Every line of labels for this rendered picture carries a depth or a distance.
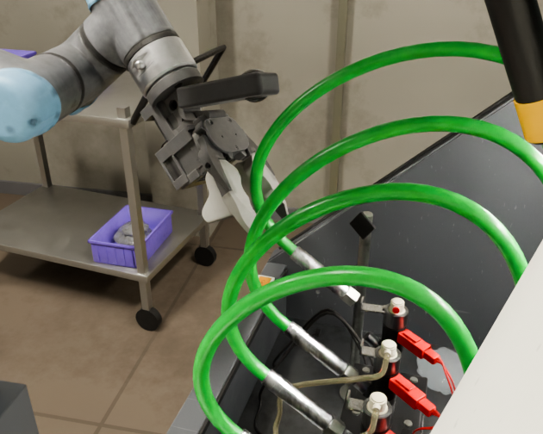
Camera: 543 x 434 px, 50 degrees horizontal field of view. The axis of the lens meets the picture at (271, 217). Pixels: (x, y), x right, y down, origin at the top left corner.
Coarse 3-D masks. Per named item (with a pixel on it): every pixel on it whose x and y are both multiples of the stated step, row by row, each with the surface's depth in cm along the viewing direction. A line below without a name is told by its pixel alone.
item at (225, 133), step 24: (192, 72) 69; (168, 96) 70; (144, 120) 72; (168, 120) 71; (192, 120) 68; (216, 120) 68; (168, 144) 69; (192, 144) 68; (216, 144) 66; (240, 144) 69; (168, 168) 70; (192, 168) 68
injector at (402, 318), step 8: (408, 312) 69; (384, 320) 70; (392, 320) 69; (400, 320) 68; (384, 328) 70; (392, 328) 69; (400, 328) 69; (368, 336) 72; (376, 336) 72; (384, 336) 70; (392, 336) 70; (376, 344) 72; (400, 344) 70
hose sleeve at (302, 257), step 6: (294, 252) 70; (300, 252) 69; (306, 252) 70; (294, 258) 70; (300, 258) 69; (306, 258) 69; (312, 258) 70; (300, 264) 70; (306, 264) 69; (312, 264) 70; (318, 264) 70; (330, 288) 70; (336, 288) 70; (342, 288) 70; (348, 288) 70; (342, 294) 70
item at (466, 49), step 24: (408, 48) 55; (432, 48) 55; (456, 48) 54; (480, 48) 53; (336, 72) 59; (360, 72) 58; (312, 96) 60; (288, 120) 62; (264, 144) 64; (288, 240) 70
